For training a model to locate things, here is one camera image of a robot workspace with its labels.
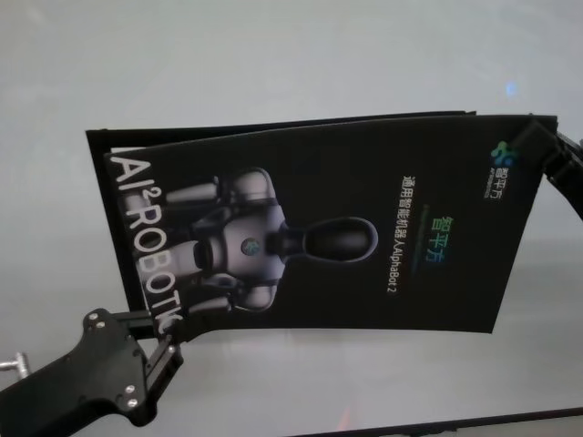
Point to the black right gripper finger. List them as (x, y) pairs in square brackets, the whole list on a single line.
[(569, 141), (534, 141)]

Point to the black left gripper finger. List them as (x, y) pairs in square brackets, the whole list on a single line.
[(166, 364), (136, 323)]

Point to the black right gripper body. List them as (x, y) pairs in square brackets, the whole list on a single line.
[(567, 182)]

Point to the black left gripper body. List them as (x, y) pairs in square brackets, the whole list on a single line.
[(105, 368)]

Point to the black robot print poster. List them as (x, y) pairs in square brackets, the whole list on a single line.
[(364, 205)]

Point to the black tape rectangle frame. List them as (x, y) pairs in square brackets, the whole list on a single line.
[(98, 150)]

